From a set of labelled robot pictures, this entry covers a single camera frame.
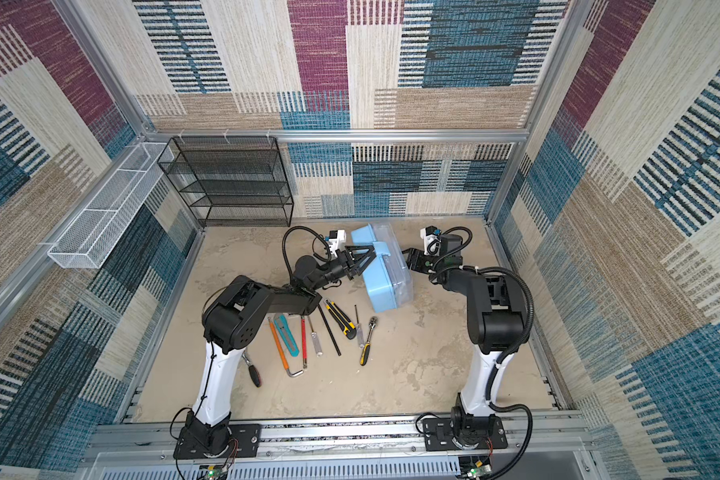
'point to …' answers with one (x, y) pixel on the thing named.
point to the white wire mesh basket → (85, 244)
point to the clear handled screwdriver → (359, 329)
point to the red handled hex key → (304, 343)
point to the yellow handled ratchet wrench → (365, 351)
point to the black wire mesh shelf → (230, 181)
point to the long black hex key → (329, 331)
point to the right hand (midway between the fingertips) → (403, 260)
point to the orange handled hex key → (280, 349)
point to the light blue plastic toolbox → (388, 280)
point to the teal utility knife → (282, 324)
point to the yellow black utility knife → (349, 329)
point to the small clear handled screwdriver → (318, 349)
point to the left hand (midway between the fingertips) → (376, 251)
